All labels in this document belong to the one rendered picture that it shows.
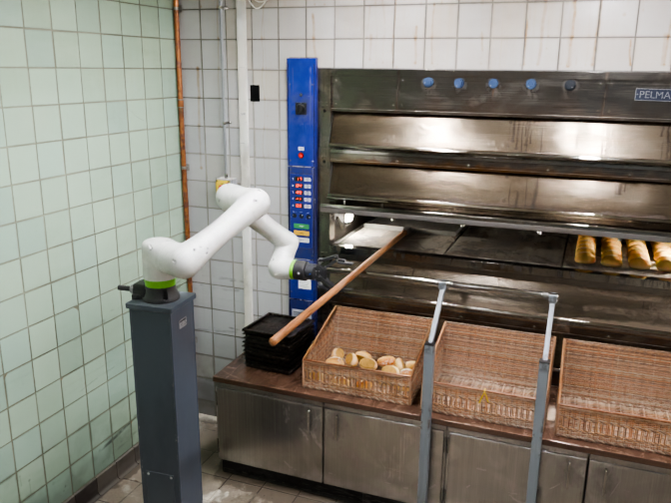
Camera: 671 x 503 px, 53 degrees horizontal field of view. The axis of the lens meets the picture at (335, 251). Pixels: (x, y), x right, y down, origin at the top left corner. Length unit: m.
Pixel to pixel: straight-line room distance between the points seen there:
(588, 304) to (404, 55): 1.49
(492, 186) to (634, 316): 0.90
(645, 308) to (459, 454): 1.10
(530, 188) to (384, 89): 0.86
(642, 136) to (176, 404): 2.31
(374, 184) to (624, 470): 1.73
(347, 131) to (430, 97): 0.46
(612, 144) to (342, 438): 1.85
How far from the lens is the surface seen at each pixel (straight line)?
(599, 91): 3.31
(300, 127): 3.58
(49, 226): 3.21
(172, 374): 2.83
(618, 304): 3.48
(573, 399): 3.49
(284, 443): 3.55
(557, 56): 3.30
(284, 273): 3.13
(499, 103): 3.34
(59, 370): 3.39
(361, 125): 3.50
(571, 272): 3.42
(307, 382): 3.40
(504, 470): 3.25
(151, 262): 2.72
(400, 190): 3.46
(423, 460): 3.25
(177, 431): 2.94
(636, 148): 3.31
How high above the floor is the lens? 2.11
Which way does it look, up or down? 15 degrees down
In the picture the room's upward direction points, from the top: 1 degrees clockwise
